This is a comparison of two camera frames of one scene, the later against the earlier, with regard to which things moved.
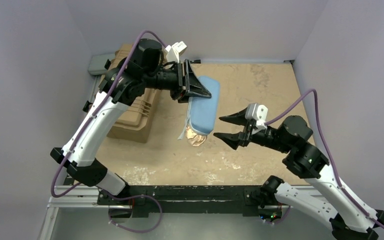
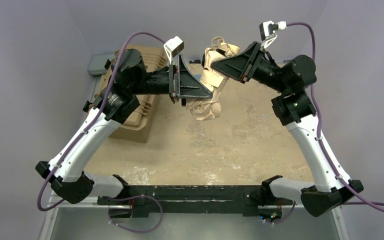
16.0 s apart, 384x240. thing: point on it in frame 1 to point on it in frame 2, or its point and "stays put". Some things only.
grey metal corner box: [97, 62] stays put
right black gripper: [247, 132] to [247, 66]
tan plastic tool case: [132, 123] stays put
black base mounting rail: [144, 199] stays put
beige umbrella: [195, 139] to [212, 78]
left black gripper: [184, 81] stays put
